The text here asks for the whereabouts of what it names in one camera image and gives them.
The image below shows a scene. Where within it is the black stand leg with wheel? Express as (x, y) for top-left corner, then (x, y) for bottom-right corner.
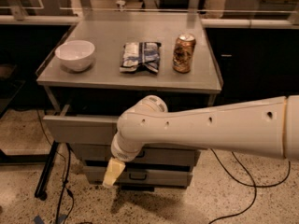
(35, 141), (59, 201)

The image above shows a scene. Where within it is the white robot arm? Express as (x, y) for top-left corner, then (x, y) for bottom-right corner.
(103, 95), (299, 188)

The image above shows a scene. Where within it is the blue white snack bag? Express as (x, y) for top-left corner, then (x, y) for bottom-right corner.
(120, 42), (161, 74)

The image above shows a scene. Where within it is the grey drawer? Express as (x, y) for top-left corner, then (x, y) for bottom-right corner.
(43, 111), (118, 146)
(70, 144), (199, 166)
(83, 166), (192, 187)

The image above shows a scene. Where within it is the white ceramic bowl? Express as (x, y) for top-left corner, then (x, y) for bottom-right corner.
(55, 40), (95, 72)

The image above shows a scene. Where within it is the white horizontal rail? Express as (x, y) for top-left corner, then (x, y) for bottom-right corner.
(0, 12), (299, 30)

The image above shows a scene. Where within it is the grey middle drawer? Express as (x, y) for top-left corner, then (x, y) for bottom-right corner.
(70, 144), (199, 166)

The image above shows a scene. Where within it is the black floor cable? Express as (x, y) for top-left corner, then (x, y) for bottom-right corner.
(207, 147), (292, 224)

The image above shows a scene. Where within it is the grey metal drawer cabinet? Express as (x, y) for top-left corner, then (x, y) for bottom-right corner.
(37, 12), (223, 184)

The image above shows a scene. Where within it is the orange soda can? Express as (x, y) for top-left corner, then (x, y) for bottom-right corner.
(173, 33), (196, 74)

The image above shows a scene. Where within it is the grey top drawer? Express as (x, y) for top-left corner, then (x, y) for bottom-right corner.
(43, 111), (118, 146)

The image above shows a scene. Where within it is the grey bottom drawer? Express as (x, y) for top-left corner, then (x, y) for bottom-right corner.
(83, 166), (192, 187)

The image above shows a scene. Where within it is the black cable at left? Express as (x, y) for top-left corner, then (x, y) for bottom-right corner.
(36, 109), (75, 224)

